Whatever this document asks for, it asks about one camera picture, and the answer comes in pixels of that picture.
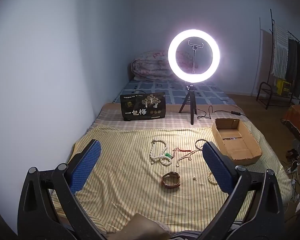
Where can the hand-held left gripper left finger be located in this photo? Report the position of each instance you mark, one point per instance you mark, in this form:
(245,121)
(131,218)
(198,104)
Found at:
(86,165)

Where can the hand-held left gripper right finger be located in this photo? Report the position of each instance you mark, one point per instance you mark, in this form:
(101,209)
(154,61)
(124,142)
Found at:
(216,166)

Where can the black bangle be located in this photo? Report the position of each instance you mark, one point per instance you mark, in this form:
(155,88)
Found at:
(197,142)

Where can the brown cardboard box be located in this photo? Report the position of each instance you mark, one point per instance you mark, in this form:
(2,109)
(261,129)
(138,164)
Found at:
(297,115)

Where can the yellow striped blanket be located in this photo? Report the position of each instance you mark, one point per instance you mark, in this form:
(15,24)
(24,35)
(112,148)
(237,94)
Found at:
(130,180)

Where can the brown leather watch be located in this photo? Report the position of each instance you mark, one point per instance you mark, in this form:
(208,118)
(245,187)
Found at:
(165,183)

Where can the beige checked sheet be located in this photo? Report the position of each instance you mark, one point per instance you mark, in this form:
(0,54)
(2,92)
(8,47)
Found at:
(110,115)

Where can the black tripod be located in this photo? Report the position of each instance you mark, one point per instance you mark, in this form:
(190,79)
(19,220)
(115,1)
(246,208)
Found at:
(191,105)

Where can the blue checked bed sheet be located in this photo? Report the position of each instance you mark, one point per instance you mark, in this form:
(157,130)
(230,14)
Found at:
(207,92)

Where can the yellow box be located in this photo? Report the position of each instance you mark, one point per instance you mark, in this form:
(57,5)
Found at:
(283,86)

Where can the black snack bag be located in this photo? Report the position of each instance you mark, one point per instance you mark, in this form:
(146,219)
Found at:
(140,110)

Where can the tan cloth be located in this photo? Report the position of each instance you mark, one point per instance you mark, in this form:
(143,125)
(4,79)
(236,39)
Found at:
(140,227)

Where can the black metal clothes rack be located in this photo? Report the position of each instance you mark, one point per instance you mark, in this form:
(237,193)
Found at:
(265,82)

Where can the dark hanging clothes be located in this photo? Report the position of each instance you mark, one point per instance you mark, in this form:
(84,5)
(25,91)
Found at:
(296,65)

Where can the white striped towel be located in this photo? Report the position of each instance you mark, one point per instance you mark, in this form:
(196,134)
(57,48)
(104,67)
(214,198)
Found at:
(280,52)

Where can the tan board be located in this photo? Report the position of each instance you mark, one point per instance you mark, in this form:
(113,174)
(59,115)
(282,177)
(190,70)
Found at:
(266,55)

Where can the rolled floral quilt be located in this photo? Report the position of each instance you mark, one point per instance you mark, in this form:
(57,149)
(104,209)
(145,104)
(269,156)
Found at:
(150,65)

